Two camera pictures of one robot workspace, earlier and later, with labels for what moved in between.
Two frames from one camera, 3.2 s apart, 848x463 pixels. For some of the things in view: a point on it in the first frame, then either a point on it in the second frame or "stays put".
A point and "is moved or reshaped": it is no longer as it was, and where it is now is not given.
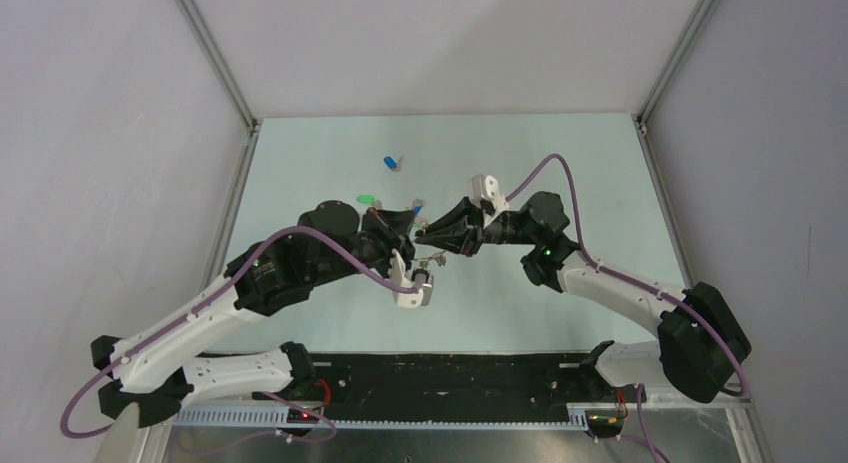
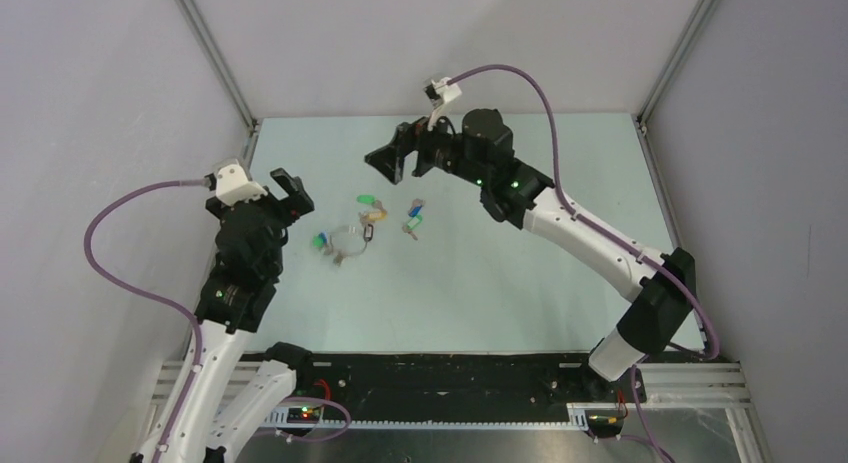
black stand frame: (449, 386) stays put
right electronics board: (604, 423) stays put
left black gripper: (394, 231) → (293, 187)
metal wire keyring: (439, 257) is moved or reshaped
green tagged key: (366, 199) stays put
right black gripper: (446, 232) → (408, 138)
